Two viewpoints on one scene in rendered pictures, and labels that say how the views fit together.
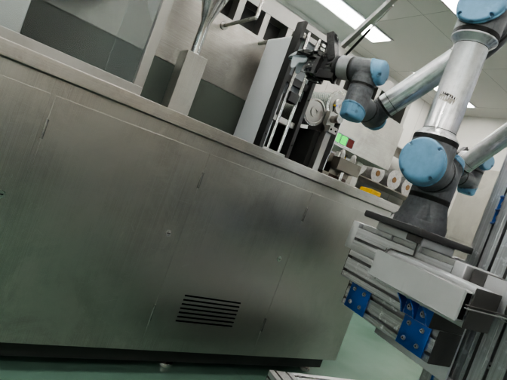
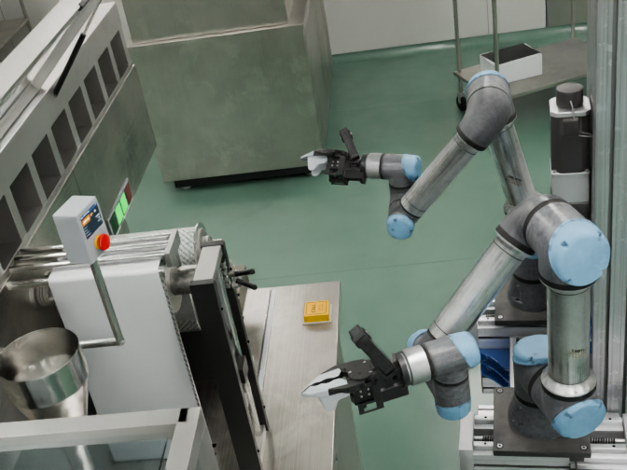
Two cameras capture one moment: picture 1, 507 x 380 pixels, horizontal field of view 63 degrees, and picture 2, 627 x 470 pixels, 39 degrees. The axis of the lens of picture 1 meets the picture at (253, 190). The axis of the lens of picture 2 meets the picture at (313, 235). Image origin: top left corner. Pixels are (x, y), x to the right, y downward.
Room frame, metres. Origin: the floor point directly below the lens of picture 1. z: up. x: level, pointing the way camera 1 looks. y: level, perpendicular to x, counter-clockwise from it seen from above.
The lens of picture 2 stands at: (0.49, 0.98, 2.40)
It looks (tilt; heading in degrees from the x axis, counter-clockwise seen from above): 31 degrees down; 312
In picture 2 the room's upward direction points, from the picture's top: 10 degrees counter-clockwise
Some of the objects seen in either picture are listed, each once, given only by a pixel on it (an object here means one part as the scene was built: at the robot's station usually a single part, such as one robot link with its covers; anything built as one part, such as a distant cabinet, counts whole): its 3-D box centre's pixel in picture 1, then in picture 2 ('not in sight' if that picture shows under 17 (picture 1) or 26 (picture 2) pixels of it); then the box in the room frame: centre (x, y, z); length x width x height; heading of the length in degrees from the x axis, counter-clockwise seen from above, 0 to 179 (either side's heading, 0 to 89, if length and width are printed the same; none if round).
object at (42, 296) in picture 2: not in sight; (50, 293); (2.09, 0.13, 1.34); 0.07 x 0.07 x 0.07; 34
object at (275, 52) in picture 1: (260, 93); (118, 368); (1.93, 0.12, 1.17); 0.34 x 0.05 x 0.54; 34
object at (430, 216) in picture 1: (423, 212); (539, 402); (1.21, -0.49, 0.87); 0.15 x 0.15 x 0.10
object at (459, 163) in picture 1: (437, 174); (539, 366); (1.20, -0.49, 0.98); 0.13 x 0.12 x 0.14; 143
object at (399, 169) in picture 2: (478, 161); (400, 168); (1.80, -0.88, 1.20); 0.11 x 0.08 x 0.09; 17
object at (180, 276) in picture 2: not in sight; (186, 279); (1.83, -0.05, 1.34); 0.06 x 0.06 x 0.06; 34
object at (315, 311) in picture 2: (370, 191); (316, 311); (1.88, -0.50, 0.91); 0.07 x 0.07 x 0.02; 34
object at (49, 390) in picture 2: not in sight; (42, 366); (1.67, 0.41, 1.50); 0.14 x 0.14 x 0.06
